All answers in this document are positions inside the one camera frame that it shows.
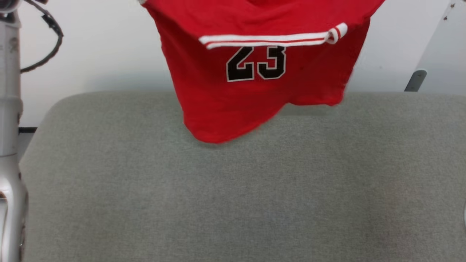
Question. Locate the red and white basketball jersey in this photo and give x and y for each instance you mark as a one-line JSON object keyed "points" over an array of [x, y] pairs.
{"points": [[255, 91]]}

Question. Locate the dark grey metal bar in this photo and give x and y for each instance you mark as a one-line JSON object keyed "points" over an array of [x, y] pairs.
{"points": [[415, 80]]}

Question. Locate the white slanted panel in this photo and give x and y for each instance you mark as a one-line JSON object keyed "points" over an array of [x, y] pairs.
{"points": [[446, 54]]}

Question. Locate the black skirting frame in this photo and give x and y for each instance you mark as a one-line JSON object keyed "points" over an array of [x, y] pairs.
{"points": [[27, 130]]}

